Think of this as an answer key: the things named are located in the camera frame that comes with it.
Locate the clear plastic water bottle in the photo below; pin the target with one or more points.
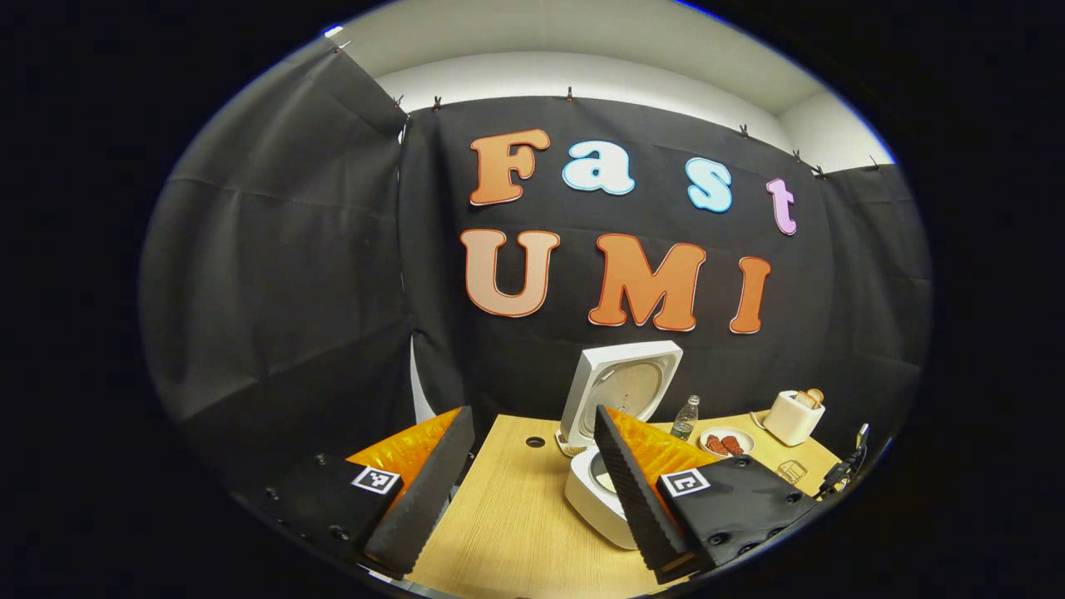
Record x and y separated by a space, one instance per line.
685 423

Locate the white rice cooker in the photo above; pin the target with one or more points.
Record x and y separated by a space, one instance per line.
620 383

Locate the clear chopstick holder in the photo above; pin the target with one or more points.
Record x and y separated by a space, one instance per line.
792 472

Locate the white round plate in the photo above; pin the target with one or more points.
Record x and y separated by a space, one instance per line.
745 434

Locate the white toaster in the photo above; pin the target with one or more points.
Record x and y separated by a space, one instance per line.
786 424

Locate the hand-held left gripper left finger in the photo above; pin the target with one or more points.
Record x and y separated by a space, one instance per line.
424 499

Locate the black backdrop cloth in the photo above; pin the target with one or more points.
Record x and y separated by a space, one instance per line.
274 291

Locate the red meat piece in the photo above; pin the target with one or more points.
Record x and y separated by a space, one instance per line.
732 444
714 444

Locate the row of black clips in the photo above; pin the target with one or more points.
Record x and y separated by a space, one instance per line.
570 94

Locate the small white dish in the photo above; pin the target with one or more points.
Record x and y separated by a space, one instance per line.
567 448

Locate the toasted bread slice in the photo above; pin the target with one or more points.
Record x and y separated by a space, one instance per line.
816 396
804 400

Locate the white rice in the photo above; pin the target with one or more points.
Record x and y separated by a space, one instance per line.
604 481

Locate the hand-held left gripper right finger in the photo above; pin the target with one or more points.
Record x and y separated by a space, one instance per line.
632 491

